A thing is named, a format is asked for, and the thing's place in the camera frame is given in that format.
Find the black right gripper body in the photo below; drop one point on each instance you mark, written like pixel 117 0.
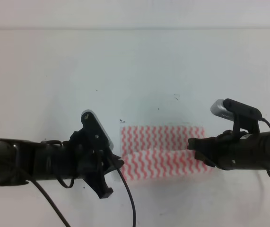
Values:
pixel 227 151

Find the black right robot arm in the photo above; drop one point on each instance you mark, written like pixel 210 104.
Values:
pixel 258 151

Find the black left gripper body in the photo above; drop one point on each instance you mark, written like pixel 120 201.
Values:
pixel 89 155

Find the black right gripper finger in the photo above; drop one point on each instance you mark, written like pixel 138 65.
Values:
pixel 204 144
pixel 200 157

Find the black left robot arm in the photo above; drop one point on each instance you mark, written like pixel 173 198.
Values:
pixel 40 160

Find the pink white wavy striped towel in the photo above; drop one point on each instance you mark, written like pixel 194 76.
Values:
pixel 154 152

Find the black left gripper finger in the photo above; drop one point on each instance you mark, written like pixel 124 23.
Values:
pixel 111 163
pixel 96 180

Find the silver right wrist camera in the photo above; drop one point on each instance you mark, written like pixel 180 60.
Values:
pixel 243 116

